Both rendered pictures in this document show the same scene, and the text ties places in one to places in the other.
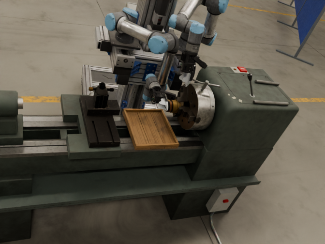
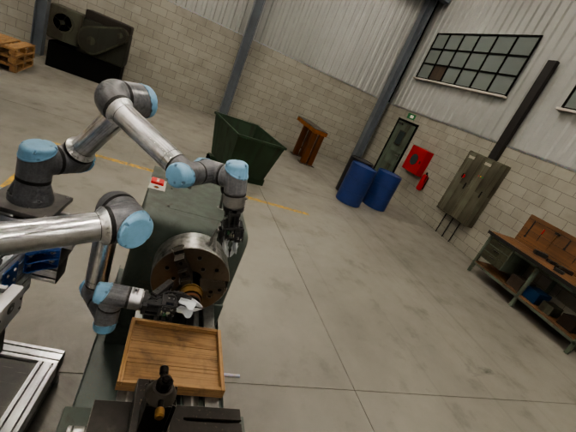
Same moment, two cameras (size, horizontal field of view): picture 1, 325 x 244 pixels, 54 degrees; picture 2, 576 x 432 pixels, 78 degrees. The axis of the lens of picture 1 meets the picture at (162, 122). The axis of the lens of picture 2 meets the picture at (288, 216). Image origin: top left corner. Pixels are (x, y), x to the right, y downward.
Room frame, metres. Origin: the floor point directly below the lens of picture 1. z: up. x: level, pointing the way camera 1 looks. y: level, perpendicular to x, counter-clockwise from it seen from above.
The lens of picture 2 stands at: (1.32, 1.06, 1.96)
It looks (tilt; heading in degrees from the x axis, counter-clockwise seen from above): 20 degrees down; 279
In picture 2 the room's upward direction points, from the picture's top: 24 degrees clockwise
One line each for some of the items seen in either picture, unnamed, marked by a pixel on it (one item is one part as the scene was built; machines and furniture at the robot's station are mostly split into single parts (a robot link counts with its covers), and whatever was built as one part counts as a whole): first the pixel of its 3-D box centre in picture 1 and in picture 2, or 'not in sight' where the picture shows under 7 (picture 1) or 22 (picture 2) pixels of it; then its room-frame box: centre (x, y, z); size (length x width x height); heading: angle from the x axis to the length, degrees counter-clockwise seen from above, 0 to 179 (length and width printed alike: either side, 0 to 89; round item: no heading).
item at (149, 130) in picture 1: (149, 128); (175, 356); (1.66, 0.07, 0.89); 0.36 x 0.30 x 0.04; 31
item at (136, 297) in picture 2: (155, 87); (136, 297); (1.84, 0.13, 1.09); 0.08 x 0.05 x 0.08; 120
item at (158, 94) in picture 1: (157, 95); (159, 303); (1.77, 0.09, 1.08); 0.12 x 0.09 x 0.08; 30
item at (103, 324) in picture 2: (150, 92); (105, 314); (1.92, 0.16, 0.98); 0.11 x 0.08 x 0.11; 153
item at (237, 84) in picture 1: (238, 107); (187, 231); (2.02, -0.49, 1.06); 0.59 x 0.48 x 0.39; 121
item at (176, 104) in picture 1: (173, 106); (190, 296); (1.71, -0.03, 1.08); 0.09 x 0.09 x 0.09; 31
